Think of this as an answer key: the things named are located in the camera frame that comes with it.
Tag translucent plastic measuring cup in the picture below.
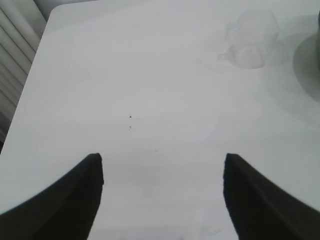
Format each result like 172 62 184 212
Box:
217 8 281 70

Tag stainless steel mixing bowl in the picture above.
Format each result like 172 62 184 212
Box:
292 13 320 104

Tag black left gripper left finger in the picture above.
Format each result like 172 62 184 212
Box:
0 152 104 240

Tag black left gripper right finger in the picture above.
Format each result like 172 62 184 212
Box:
223 152 320 240

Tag white slatted panel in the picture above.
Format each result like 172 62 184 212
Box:
0 0 60 151

